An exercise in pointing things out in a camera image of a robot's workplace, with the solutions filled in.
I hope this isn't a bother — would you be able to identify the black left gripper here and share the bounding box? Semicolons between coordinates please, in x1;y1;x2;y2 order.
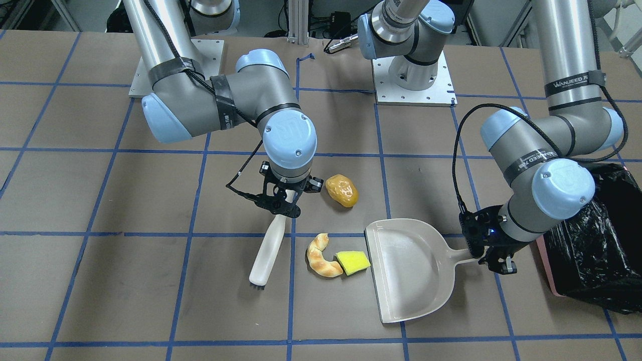
460;205;525;274

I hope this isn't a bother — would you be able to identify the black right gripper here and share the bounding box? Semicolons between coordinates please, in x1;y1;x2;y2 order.
254;161;324;219

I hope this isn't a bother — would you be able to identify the toy potato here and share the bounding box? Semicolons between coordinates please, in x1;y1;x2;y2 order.
324;174;360;208

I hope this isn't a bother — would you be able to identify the beige hand brush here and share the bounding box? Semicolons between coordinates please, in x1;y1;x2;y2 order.
248;215;287;288

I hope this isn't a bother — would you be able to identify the toy croissant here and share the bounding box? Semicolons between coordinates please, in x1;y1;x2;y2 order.
306;233;344;277

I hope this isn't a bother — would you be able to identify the yellow sponge piece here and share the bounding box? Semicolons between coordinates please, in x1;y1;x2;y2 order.
336;251;371;276

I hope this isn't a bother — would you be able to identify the beige plastic dustpan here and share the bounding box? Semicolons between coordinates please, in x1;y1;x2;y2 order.
365;219;474;323

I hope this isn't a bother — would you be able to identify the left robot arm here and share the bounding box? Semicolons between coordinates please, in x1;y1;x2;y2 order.
358;1;627;274

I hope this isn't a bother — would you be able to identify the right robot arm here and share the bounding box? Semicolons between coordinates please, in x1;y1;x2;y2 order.
124;1;323;219

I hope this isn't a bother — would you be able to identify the pink bin with black bag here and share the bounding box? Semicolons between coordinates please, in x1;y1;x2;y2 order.
537;163;641;314

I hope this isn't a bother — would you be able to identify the black braided cable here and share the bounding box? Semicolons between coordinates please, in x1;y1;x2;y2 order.
451;103;537;216
143;0;266;201

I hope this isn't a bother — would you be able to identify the aluminium frame post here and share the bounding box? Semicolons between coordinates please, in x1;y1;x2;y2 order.
287;0;309;47

